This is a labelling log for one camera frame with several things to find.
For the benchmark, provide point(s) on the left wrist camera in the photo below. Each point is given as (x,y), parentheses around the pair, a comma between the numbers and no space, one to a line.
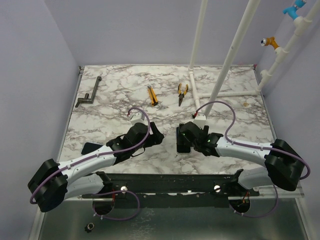
(137,118)

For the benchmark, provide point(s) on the small black ring knob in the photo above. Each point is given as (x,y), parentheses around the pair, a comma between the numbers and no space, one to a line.
(89,227)

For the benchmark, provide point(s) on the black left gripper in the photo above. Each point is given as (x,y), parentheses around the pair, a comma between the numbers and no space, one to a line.
(155,138)

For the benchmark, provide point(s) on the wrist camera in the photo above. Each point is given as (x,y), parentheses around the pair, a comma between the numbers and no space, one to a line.
(200,120)
(137,118)

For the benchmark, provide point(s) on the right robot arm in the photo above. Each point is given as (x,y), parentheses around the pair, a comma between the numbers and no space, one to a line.
(278,163)

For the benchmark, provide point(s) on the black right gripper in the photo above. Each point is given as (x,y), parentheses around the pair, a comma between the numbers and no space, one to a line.
(182,139)

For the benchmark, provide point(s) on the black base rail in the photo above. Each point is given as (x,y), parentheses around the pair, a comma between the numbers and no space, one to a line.
(160,190)

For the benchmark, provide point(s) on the yellow utility knife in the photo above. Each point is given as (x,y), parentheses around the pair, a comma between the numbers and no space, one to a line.
(152,95)

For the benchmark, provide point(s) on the dark metal crank handle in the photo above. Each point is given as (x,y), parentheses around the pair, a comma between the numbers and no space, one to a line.
(89,98)

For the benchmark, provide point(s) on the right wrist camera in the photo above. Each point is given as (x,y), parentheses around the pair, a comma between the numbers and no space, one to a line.
(200,120)

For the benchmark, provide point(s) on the blue cased phone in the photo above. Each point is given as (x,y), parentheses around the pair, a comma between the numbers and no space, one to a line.
(90,147)

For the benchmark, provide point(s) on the yellow handled pliers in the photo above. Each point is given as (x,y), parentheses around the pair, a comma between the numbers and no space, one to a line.
(182,93)

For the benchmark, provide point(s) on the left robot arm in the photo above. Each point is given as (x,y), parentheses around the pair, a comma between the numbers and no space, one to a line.
(55,182)

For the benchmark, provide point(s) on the black smartphone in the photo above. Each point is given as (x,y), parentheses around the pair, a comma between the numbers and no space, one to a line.
(182,145)

